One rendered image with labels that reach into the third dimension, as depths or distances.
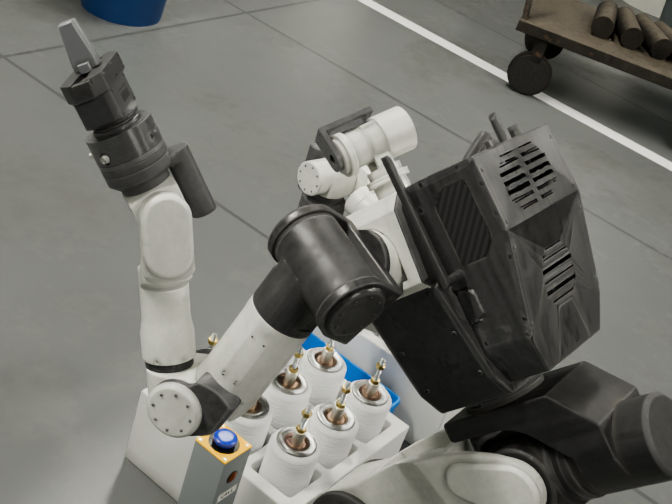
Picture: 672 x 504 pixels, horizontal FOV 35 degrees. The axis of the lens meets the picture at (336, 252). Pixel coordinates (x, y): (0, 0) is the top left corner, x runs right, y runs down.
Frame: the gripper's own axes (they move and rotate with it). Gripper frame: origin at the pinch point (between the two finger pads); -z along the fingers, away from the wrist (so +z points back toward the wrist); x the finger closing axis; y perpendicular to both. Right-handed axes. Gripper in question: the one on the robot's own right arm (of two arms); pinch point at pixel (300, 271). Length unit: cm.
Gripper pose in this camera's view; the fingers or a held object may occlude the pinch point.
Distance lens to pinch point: 216.6
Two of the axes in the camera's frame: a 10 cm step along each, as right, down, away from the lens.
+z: 2.8, -8.1, -5.1
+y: -7.3, -5.2, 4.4
